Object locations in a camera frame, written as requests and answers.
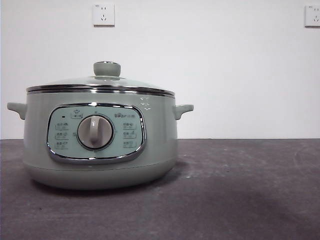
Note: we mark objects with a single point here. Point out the grey-green electric cooking pot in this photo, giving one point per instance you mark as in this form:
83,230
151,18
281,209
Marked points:
157,135

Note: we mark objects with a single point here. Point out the glass lid with grey-green knob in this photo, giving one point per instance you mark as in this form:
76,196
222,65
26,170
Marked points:
107,68

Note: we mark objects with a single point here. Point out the white wall socket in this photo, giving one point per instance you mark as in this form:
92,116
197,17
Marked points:
104,15
312,16

